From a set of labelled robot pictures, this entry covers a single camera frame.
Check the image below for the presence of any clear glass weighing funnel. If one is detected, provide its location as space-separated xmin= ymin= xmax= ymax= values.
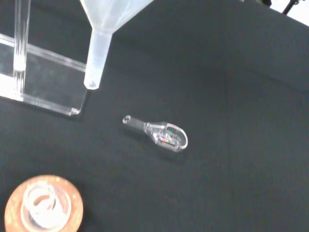
xmin=122 ymin=115 xmax=189 ymax=153

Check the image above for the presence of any black bench cloth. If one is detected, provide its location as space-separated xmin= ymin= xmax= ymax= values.
xmin=0 ymin=0 xmax=309 ymax=232

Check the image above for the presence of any clear acrylic funnel stand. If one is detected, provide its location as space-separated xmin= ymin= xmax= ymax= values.
xmin=0 ymin=0 xmax=88 ymax=116

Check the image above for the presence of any small round-bottom glass flask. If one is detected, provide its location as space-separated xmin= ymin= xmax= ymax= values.
xmin=20 ymin=180 xmax=73 ymax=230

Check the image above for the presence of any black tripod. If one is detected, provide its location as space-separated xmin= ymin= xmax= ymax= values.
xmin=256 ymin=0 xmax=300 ymax=15

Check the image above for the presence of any brown cork ring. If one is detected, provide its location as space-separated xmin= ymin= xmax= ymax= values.
xmin=4 ymin=174 xmax=84 ymax=232

